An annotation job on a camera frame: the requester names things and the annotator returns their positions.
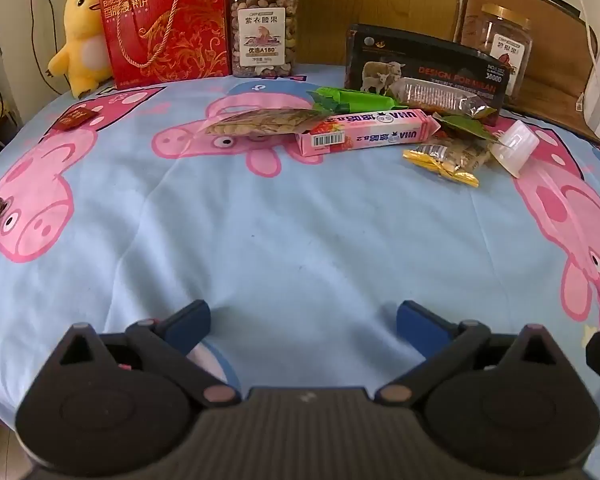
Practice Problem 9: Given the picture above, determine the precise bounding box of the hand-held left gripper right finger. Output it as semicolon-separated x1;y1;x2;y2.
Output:
375;300;566;406

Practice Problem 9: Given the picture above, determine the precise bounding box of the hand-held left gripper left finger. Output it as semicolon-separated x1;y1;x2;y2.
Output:
45;300;241;408

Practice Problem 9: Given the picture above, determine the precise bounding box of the gold peanut packet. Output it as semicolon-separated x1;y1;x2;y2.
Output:
402;140;493;189

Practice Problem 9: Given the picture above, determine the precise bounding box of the pink candy box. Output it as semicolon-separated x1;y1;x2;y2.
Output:
296;108;442;157

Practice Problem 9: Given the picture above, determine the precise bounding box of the red and green snack packet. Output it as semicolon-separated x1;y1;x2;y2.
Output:
432;114;503;148

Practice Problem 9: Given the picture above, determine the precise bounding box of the clear cracker packet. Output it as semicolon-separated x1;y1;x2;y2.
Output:
204;108;326;137

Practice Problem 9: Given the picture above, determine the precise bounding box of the clear biscuit packet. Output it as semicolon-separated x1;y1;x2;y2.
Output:
387;77;498;122

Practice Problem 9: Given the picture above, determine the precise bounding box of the light green snack packet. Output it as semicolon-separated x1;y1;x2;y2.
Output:
337;89;403;113

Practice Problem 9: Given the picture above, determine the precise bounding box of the pig printed blue blanket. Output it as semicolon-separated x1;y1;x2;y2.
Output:
0;62;600;413

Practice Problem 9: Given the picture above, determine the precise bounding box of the small red packet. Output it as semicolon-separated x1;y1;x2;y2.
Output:
55;106;97;132

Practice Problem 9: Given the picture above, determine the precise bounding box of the black box with sheep picture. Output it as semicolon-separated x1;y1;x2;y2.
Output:
344;24;511;126

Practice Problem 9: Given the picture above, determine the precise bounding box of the brown chair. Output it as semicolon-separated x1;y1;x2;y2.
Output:
452;0;600;146

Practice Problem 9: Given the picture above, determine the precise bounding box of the yellow duck plush toy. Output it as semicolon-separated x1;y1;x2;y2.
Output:
47;0;116;99

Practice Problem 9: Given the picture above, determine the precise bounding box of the red gift box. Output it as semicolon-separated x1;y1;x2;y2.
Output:
98;0;231;88

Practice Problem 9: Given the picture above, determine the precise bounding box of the pecan jar with gold lid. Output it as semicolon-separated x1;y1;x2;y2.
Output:
460;4;533;98

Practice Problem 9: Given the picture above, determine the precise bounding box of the nut jar with gold lid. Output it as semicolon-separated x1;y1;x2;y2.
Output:
228;0;300;78

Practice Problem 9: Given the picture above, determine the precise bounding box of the brown cardboard sheet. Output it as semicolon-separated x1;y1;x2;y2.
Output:
240;0;463;66

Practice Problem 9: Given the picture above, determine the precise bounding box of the white cable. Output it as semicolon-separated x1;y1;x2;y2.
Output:
565;0;600;107

